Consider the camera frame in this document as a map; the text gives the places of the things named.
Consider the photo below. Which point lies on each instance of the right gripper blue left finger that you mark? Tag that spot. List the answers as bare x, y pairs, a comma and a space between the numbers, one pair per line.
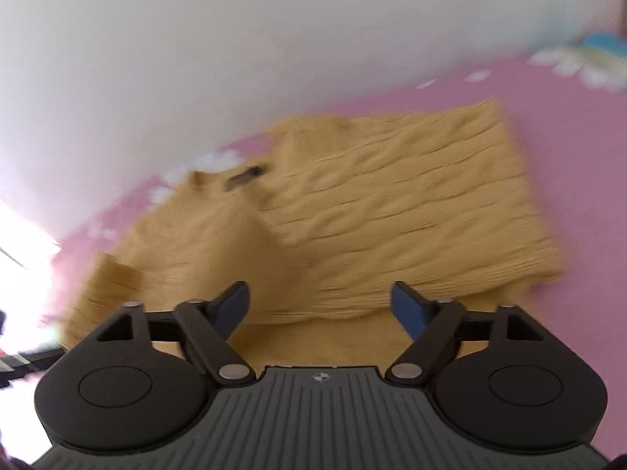
207, 326

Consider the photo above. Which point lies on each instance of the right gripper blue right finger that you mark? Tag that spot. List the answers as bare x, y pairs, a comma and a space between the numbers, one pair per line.
433, 327

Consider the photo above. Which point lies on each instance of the yellow cable-knit cardigan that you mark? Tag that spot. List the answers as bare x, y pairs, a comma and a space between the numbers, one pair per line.
343, 209

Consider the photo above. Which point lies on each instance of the pink floral bed sheet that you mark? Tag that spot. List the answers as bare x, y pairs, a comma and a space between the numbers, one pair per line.
567, 117

